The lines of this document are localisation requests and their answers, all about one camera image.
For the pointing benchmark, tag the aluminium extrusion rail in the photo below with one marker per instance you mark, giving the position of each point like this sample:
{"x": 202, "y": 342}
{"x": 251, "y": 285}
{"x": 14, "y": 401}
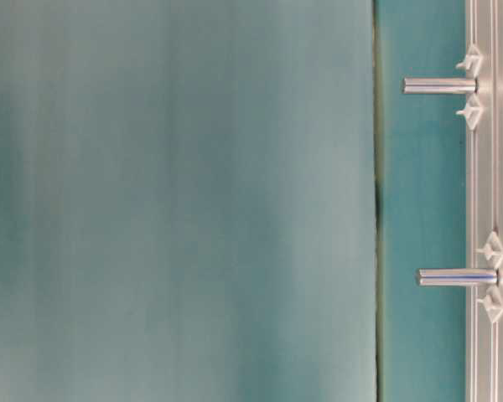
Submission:
{"x": 484, "y": 191}

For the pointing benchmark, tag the upper steel shaft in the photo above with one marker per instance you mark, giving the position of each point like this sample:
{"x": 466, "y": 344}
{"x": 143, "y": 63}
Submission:
{"x": 439, "y": 86}

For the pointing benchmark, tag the green table mat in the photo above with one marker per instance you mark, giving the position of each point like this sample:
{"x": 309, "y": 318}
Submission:
{"x": 420, "y": 201}

